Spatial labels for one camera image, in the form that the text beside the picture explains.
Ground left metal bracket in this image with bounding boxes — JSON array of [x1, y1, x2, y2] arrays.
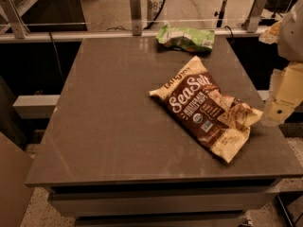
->
[[0, 0, 29, 39]]

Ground clear acrylic barrier panel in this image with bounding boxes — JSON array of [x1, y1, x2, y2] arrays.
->
[[0, 0, 285, 32]]

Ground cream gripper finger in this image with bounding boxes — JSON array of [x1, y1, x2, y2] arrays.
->
[[263, 61, 303, 124], [258, 21, 281, 44]]

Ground right metal bracket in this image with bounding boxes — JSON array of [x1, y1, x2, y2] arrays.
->
[[243, 0, 267, 33]]

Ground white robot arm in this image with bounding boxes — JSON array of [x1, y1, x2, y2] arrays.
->
[[258, 0, 303, 127]]

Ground green rice chip bag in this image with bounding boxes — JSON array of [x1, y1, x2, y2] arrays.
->
[[155, 26, 215, 53]]

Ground white cylinder with numbers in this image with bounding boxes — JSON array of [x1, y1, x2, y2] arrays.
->
[[147, 0, 166, 22]]

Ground black stand with knob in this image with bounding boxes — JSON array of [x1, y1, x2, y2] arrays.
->
[[214, 0, 227, 28]]

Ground black cable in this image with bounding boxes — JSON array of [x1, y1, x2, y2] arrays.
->
[[143, 0, 168, 30]]

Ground metal rail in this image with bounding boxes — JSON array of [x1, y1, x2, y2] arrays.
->
[[0, 26, 267, 44]]

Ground metal bracket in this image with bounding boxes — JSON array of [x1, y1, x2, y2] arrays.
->
[[129, 0, 143, 36], [243, 0, 267, 33], [0, 0, 29, 39]]

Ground middle metal bracket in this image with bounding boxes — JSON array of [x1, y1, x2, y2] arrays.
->
[[129, 0, 143, 36]]

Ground grey table drawer base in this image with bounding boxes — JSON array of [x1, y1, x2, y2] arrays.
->
[[48, 185, 278, 227]]

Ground brown tortilla chip bag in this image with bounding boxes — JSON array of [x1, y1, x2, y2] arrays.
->
[[150, 56, 262, 163]]

